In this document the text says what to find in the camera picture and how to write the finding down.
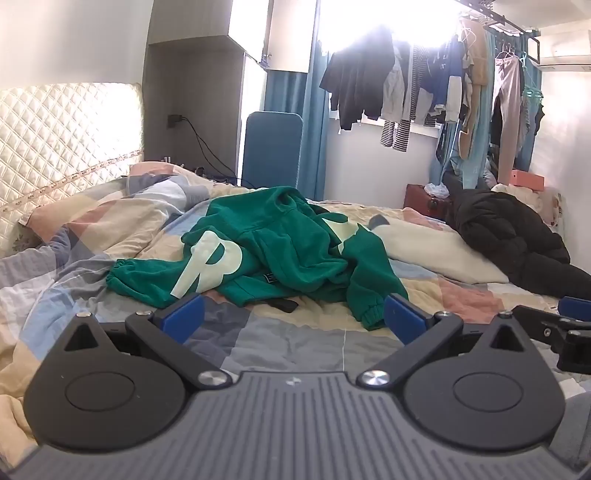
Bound dark patterned hanging garment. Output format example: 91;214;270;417
519;95;546;171

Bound striped hanging shirt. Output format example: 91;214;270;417
381;44;446;153

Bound white wall cabinet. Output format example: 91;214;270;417
148;0;319;75

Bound cream quilted headboard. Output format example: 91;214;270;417
0;82;143;259

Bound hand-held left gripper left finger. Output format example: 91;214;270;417
62;293;234;391

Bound pink hanging pants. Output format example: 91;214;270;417
492;55;532;183

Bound blue curtain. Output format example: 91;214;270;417
263;0;334;201

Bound pink box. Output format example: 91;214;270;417
510;170;546;191

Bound pile of light cloths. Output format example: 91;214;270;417
492;182;566;227

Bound blue padded board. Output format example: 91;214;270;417
241;112;304;190

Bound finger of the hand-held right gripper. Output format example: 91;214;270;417
512;298;591;344

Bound teal clothes hanger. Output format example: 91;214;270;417
521;53;546;100

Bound black charger cable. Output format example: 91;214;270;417
182;117;241;183

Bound cream fleece blanket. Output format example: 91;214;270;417
369;215;509;284

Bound black puffer jacket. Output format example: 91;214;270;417
443;173;591;305

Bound blue white hanging sweatshirt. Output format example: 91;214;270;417
427;34;467;123

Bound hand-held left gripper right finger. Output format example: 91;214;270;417
355;294;532;389

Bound green hoodie with cream print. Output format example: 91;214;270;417
107;186;409;330

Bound pastel checked quilt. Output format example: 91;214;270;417
0;161;591;462

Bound metal clothes rail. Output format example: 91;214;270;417
455;0;541;63

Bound white air conditioner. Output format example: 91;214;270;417
538;46;591;72

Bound grey hanging garment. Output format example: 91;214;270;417
381;46;419;121

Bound beige hanging garment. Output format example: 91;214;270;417
459;14;490;153

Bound black hanging jacket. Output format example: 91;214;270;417
320;25;411;132

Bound red suitcase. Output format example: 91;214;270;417
404;184;458;222

